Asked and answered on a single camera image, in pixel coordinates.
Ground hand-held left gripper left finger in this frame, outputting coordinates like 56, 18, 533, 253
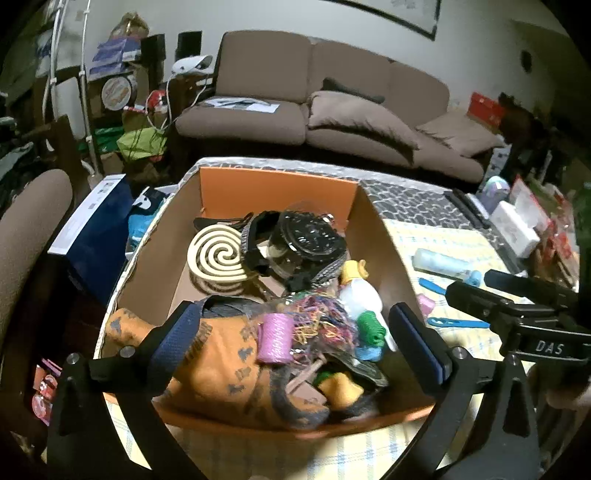
46, 300, 206, 480

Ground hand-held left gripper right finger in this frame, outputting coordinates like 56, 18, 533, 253
383, 302, 541, 480

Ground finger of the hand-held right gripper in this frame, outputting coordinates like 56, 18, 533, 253
445, 281, 522, 324
484, 269, 580, 308

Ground orange towel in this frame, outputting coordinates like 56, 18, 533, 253
105, 295, 331, 432

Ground yellow thread roll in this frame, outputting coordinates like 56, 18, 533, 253
318, 371, 365, 411

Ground beige spiral coil holder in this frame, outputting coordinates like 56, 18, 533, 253
187, 222, 252, 294

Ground bag of colourful rubber bands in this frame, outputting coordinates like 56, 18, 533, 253
249, 291, 358, 365

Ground orange cardboard box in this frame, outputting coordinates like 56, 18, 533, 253
95, 166, 437, 432

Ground yellow plaid cloth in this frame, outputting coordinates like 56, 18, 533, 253
106, 217, 578, 480

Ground light blue cylindrical bottle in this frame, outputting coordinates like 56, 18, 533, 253
412, 248, 483, 287

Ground white tissue box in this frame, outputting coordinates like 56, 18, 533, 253
489, 200, 541, 259

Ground pile of red snack packets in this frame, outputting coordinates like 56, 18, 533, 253
531, 185, 583, 287

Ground white squeeze bottle yellow cap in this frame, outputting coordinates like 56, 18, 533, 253
339, 259, 398, 352

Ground red and white plastic packet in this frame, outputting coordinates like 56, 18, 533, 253
508, 178, 555, 232

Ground black remote coloured buttons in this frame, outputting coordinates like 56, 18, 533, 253
457, 194, 492, 229

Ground pale purple cup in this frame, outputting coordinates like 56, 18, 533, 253
480, 175, 511, 213

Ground plain black remote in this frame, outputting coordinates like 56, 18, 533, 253
443, 189, 481, 222

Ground black headband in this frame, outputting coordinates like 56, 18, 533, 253
240, 210, 287, 278

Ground light blue plastic bag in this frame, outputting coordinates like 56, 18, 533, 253
127, 185, 176, 259

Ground white printed carton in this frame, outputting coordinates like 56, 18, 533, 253
487, 145, 513, 181

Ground navy blue white box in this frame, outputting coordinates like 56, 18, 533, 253
46, 173, 139, 296

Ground pink red packets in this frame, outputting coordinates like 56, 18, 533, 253
30, 357, 63, 428

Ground clear container black lid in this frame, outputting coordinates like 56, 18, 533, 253
268, 210, 348, 282

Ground dark clothing pile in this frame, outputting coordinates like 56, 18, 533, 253
496, 92, 555, 153

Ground flat brown cushion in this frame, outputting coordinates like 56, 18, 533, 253
416, 113, 504, 158

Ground red box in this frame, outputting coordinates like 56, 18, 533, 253
466, 91, 506, 127

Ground brown upholstered chair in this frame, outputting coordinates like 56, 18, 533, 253
0, 168, 75, 333

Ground green bag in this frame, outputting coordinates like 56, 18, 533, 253
115, 127, 169, 162

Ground large brown cushion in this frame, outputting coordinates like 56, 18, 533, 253
307, 90, 421, 151

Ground dark wooden chair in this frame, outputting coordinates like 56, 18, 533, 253
14, 113, 90, 199

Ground red white toy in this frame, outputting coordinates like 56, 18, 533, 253
145, 90, 169, 114

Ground papers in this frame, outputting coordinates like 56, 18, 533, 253
201, 96, 280, 114

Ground small dark cushion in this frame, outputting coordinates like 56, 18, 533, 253
321, 78, 386, 104

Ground round white orange tin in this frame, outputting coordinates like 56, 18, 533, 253
99, 74, 139, 112

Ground white handheld appliance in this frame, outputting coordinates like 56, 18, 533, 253
171, 54, 214, 78

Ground white pipe rack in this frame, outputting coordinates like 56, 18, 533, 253
48, 0, 102, 176

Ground black speaker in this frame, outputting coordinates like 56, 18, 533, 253
141, 34, 167, 77
177, 30, 203, 61

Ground brown sofa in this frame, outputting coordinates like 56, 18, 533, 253
175, 30, 506, 185

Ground blue cardboard packs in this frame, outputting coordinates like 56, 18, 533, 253
90, 37, 141, 77

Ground brown paper bag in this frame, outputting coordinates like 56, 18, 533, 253
108, 11, 151, 40

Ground white cable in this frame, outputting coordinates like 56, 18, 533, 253
145, 69, 208, 134

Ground framed wall picture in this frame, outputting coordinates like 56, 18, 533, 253
332, 0, 441, 41

